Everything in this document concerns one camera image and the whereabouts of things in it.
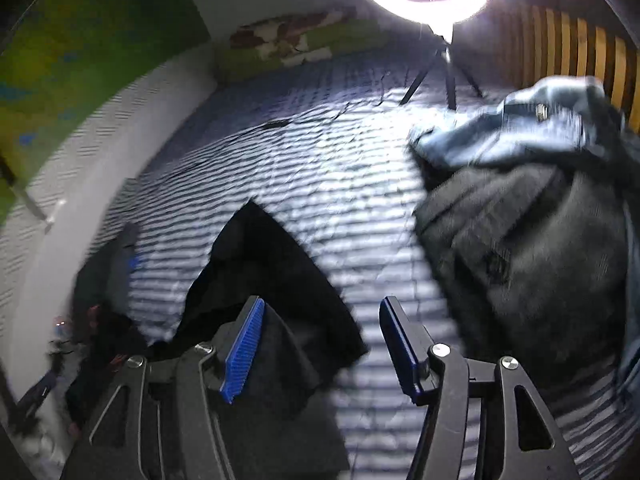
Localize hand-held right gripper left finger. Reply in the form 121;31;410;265
60;296;266;480

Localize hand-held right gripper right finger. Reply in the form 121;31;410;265
378;296;581;480

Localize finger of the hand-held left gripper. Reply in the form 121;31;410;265
112;222;146;286

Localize black pants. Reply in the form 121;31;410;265
147;199;371;480

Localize dark grey cargo pants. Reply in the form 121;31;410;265
412;162;631;386

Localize striped blanket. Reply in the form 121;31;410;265
100;52;640;480

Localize black tripod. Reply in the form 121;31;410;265
400;25;486;111

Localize floral green pillow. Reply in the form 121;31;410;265
217;7;396;86

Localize wooden slatted headboard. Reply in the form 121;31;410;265
495;2;640;133

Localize white patterned bed frame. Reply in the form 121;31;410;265
0;42;221;461

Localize black cable with inline switch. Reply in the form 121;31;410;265
262;72;391;128

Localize ring light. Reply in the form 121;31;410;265
344;0;496;43

